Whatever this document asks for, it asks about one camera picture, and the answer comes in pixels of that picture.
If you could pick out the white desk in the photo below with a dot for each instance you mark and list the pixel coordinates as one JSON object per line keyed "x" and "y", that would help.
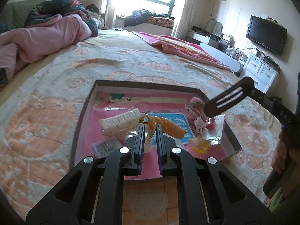
{"x": 218, "y": 51}

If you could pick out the brown oval hair clip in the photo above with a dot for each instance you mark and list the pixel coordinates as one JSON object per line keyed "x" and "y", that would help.
{"x": 243, "y": 84}

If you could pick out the black flat television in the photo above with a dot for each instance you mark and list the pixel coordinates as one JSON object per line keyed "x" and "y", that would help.
{"x": 266, "y": 35}

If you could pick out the white drawer cabinet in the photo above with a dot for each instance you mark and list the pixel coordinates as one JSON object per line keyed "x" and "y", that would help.
{"x": 260, "y": 71}

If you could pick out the pink pom-pom hair clip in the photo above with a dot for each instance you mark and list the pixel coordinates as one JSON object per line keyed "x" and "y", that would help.
{"x": 195, "y": 101}

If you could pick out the white sheer curtain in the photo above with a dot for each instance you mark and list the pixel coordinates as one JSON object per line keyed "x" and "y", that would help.
{"x": 110, "y": 4}
{"x": 185, "y": 9}

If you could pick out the green sofa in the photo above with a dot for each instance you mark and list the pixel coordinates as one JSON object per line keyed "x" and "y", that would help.
{"x": 14, "y": 14}

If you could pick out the white claw hair clip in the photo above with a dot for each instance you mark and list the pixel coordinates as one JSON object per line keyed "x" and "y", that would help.
{"x": 119, "y": 121}

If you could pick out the yellow item in clear bag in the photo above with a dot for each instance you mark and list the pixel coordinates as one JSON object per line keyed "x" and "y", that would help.
{"x": 200, "y": 144}

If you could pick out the red bead earring card packet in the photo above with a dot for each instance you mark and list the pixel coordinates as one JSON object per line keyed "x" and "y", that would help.
{"x": 212, "y": 126}

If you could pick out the brown cardboard box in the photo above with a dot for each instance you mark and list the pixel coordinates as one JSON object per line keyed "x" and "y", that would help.
{"x": 79, "y": 131}

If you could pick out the bow pearl earring card packet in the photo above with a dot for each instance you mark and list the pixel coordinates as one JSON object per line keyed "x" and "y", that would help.
{"x": 148, "y": 145}

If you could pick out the dark jacket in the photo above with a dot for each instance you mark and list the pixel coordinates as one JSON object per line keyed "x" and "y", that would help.
{"x": 137, "y": 18}

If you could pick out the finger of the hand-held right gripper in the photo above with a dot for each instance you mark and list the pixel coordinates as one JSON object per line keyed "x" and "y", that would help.
{"x": 257, "y": 94}

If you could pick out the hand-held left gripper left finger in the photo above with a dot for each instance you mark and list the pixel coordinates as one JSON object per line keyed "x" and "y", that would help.
{"x": 140, "y": 147}

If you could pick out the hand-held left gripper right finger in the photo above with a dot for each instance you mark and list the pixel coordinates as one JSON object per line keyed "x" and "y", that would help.
{"x": 159, "y": 147}

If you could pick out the polka dot lace hair bow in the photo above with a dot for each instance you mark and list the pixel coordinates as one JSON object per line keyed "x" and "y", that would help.
{"x": 199, "y": 122}

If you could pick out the pink red patterned blanket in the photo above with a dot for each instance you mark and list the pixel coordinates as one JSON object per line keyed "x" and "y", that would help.
{"x": 187, "y": 49}

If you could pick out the dark floral quilt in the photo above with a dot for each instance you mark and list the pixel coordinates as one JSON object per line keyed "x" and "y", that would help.
{"x": 51, "y": 8}

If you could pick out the floral cushion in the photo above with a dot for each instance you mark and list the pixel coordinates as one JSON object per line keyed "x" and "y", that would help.
{"x": 163, "y": 20}

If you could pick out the black set-top device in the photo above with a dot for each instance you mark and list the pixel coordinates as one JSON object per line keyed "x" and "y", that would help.
{"x": 271, "y": 62}

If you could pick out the small dark bag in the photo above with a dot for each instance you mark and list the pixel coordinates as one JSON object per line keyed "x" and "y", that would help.
{"x": 93, "y": 8}

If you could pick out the person's right hand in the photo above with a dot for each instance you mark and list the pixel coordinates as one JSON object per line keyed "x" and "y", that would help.
{"x": 279, "y": 155}

